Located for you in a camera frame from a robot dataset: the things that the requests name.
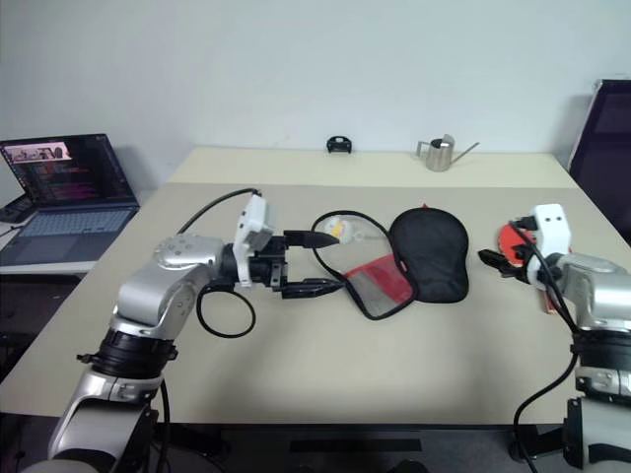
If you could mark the white yellow plastic tag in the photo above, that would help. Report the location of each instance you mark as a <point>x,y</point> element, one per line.
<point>337,229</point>

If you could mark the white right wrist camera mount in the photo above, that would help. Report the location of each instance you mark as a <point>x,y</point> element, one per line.
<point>552,222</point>

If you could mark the metal watering can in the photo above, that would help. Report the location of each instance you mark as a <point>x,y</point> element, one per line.
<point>440,155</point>

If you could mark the black office chair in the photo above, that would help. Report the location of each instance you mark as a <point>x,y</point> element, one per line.
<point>606,157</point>

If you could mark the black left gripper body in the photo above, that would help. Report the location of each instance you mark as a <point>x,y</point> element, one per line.
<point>268,261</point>

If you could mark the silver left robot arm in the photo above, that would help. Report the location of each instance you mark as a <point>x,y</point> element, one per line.
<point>148,290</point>

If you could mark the small black device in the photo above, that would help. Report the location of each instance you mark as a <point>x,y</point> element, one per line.
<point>12,209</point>

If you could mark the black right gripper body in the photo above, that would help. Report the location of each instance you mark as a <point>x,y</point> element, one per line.
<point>523,258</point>

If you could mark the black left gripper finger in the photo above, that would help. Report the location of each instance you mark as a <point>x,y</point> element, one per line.
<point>310,238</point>
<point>310,288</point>

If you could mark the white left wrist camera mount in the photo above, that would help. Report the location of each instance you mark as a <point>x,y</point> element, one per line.
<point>254,214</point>

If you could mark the dark rounded shape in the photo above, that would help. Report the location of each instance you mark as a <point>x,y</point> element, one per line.
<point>411,466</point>

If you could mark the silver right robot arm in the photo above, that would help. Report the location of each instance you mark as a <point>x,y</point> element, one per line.
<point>596,290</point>

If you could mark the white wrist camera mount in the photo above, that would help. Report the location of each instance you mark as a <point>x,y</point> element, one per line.
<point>254,214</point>
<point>552,222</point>

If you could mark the small black clamp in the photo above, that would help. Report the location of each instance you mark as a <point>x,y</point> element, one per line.
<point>339,144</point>

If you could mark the open grey laptop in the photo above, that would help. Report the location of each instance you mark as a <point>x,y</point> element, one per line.
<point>74,222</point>

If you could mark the red black paddle case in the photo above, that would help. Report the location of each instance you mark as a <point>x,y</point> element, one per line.
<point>434,251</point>

